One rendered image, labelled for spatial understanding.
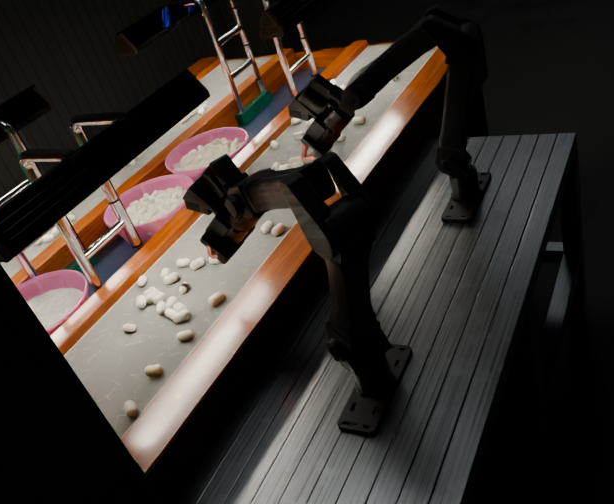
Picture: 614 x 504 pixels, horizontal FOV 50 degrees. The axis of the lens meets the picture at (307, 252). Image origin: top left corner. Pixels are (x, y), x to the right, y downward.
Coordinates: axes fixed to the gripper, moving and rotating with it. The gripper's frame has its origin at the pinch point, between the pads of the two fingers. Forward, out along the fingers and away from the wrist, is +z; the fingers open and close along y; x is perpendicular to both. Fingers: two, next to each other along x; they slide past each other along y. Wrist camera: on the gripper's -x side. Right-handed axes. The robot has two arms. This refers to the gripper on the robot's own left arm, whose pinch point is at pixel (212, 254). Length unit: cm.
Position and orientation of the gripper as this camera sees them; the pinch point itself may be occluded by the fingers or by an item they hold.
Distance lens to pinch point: 132.2
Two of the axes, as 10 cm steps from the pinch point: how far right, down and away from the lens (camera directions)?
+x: 7.6, 6.5, 0.7
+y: -4.6, 6.1, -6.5
